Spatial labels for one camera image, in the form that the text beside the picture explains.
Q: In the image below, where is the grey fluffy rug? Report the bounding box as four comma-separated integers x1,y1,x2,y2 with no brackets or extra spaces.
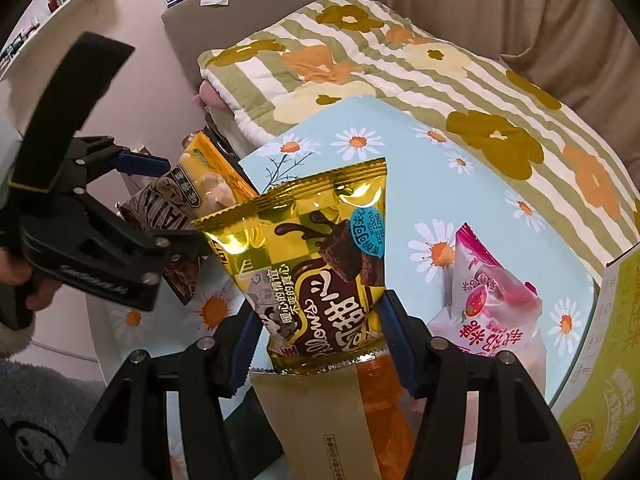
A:
0,360,107,480

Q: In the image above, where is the yellow clear-window snack packet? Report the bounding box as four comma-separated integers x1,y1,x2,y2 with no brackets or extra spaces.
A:
177,130,261,211

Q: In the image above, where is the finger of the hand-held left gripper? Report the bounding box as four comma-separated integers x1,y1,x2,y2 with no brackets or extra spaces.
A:
65,135,172,196
135,227,213,267

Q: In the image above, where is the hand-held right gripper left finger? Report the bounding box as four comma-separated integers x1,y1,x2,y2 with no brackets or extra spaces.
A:
65,302,286,480

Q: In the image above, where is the cream and orange snack packet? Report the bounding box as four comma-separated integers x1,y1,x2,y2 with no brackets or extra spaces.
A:
249,352,426,480

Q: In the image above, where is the green cardboard box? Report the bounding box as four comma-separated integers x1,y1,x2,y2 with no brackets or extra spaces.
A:
550,245,640,476

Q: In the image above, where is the white wall shelf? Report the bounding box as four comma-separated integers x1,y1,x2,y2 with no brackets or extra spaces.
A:
0,0,112,82

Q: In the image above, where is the black velcro strap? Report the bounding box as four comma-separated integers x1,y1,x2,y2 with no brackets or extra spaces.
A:
10,32,136,196

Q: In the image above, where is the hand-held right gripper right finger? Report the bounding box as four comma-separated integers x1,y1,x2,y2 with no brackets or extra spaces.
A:
377,290,583,480

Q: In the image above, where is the grey padded headboard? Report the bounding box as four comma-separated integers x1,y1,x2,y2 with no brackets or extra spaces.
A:
161,0,363,96

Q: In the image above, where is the yellow chocolate snack packet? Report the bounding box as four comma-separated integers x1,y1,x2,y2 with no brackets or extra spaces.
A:
192,157,388,376

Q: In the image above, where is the beige curtain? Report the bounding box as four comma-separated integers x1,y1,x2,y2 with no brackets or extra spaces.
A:
352,0,636,111

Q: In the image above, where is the light blue daisy tablecloth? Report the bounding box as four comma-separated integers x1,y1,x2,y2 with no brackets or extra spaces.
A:
107,95,601,411

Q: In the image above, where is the green striped floral blanket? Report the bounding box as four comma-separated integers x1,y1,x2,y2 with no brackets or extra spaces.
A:
197,0,640,286

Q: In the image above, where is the pink pillow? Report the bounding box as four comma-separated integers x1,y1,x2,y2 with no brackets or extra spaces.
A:
192,80,226,111

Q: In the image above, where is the person's left hand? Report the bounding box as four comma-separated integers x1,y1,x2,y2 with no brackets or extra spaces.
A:
0,249,63,332

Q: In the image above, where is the pink snack packet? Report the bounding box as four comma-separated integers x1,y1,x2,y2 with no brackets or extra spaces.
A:
427,222,543,361

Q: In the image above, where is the brown white striped snack packet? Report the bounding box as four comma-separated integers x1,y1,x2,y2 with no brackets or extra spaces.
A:
116,170,206,306

